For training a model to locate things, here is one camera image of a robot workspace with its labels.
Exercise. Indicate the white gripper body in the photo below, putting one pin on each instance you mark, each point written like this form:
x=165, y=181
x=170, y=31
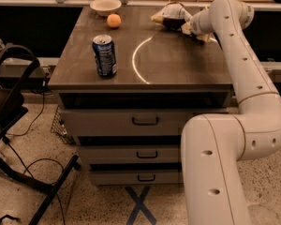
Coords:
x=198, y=24

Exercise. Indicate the brown chip bag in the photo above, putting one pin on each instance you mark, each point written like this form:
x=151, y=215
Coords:
x=173, y=15

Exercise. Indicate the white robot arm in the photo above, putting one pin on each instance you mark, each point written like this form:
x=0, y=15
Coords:
x=212, y=144

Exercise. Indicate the blue pepsi can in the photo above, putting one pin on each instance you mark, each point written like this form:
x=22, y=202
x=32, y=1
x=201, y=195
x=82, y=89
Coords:
x=104, y=53

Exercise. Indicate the orange fruit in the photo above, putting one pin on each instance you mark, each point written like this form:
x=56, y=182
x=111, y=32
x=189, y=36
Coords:
x=114, y=21

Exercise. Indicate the grey drawer cabinet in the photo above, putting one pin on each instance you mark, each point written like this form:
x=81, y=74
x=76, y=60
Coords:
x=156, y=69

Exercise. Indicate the white bowl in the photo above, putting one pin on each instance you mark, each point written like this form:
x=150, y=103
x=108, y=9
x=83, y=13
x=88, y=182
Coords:
x=105, y=7

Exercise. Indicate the middle grey drawer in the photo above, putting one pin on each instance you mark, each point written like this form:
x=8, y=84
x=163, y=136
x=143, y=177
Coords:
x=129, y=154

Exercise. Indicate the grey drawer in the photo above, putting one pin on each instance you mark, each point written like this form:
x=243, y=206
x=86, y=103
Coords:
x=144, y=177
x=129, y=122
x=129, y=154

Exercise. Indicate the top grey drawer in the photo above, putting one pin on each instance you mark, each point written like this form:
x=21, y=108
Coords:
x=129, y=122

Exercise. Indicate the bottom grey drawer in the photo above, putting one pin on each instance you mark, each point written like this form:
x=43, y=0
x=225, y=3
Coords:
x=144, y=177

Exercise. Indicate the blue tape cross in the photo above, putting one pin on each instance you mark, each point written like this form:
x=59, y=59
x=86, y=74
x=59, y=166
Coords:
x=139, y=205

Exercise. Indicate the black chair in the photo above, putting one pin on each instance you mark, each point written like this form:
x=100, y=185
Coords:
x=11, y=111

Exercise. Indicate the wire mesh basket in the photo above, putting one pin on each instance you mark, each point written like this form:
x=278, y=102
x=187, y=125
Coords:
x=59, y=129

